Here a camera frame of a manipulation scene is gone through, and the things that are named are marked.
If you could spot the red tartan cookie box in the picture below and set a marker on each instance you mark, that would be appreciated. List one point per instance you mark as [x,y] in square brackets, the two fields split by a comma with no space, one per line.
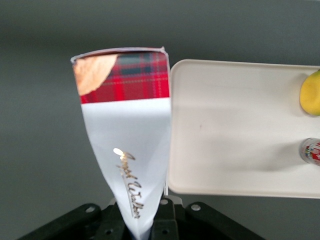
[125,125]

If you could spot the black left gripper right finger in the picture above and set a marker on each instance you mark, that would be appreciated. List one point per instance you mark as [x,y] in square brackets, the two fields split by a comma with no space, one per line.
[200,222]

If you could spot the beige plastic tray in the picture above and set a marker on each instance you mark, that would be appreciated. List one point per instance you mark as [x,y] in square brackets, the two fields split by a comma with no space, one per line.
[237,130]

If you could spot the yellow toy fruit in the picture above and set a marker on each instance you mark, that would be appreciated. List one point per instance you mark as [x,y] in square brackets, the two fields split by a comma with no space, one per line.
[311,95]

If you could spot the red capped small bottle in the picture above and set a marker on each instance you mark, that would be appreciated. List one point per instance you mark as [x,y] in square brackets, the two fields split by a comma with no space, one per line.
[311,152]

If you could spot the dark gray table mat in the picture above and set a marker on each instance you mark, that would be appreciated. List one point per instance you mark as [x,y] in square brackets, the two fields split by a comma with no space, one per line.
[37,125]

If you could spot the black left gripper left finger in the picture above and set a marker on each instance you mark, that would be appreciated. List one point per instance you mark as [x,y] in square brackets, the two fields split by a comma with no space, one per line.
[82,222]

